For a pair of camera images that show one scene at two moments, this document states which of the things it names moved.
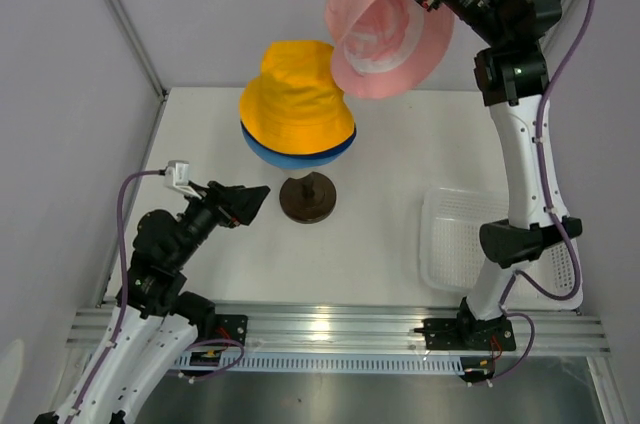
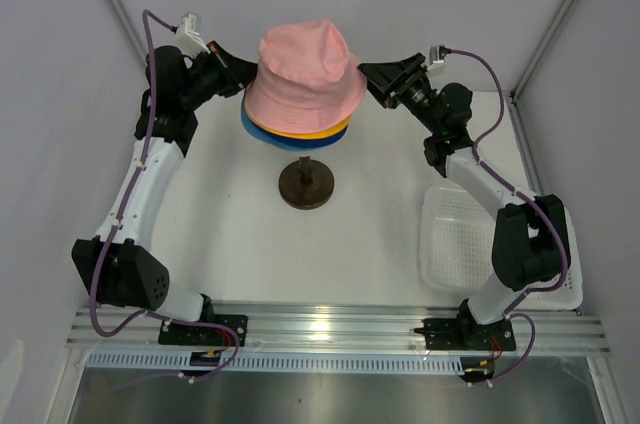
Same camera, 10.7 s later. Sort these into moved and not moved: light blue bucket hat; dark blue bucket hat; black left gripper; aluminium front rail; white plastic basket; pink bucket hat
Moved: dark blue bucket hat; pink bucket hat; light blue bucket hat; black left gripper
Not moved: aluminium front rail; white plastic basket
